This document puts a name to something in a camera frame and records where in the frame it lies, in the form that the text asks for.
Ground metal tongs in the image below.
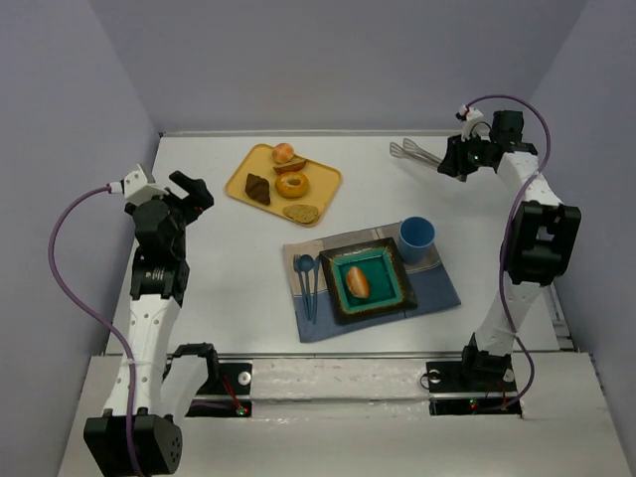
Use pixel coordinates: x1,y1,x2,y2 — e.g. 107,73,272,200
389,138,442,169

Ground glazed oval bun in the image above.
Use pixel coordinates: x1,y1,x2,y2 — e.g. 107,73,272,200
345,266,371,299

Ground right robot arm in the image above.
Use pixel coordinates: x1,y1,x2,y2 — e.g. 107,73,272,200
437,106,581,393

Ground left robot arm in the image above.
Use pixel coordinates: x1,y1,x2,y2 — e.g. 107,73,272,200
83,167,219,476

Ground round pink bread roll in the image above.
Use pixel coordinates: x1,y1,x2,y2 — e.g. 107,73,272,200
272,143,295,164

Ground halved brown bread wedge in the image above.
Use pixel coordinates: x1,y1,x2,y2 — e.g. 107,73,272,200
273,157,307,175

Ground seeded bread slice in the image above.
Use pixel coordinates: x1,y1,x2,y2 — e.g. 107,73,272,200
283,204,320,225

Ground chocolate croissant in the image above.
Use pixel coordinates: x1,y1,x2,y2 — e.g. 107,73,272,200
244,173,271,206

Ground blue plastic cup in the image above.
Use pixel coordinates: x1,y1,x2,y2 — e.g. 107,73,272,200
397,217,435,264

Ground orange bagel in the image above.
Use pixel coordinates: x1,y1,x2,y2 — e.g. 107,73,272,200
274,172,309,199

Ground blue beige placemat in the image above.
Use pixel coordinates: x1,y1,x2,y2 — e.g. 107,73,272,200
283,224,461,343

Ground blue plastic fork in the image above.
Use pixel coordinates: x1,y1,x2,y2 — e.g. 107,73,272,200
293,254,308,320

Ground blue plastic spoon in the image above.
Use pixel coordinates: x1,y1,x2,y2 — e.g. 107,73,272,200
298,254,315,321

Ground yellow tray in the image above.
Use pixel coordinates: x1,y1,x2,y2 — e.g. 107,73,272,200
226,143,342,227

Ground blue plastic knife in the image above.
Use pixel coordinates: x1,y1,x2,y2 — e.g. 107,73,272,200
311,255,321,325

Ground black green square plate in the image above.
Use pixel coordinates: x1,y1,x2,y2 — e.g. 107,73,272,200
319,238,417,325

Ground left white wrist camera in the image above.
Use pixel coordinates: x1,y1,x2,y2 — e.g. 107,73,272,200
122,164,167,206

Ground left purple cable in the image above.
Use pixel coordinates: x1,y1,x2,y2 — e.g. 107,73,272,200
48,183,139,477

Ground purple cable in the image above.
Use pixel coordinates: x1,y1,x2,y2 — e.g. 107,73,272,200
464,94,554,412
48,183,139,477

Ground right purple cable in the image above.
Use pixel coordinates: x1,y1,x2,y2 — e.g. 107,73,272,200
464,94,554,412

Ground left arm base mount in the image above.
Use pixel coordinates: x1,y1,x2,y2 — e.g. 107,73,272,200
162,343,252,418

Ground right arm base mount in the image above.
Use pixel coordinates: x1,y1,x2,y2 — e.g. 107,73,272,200
420,345,523,416

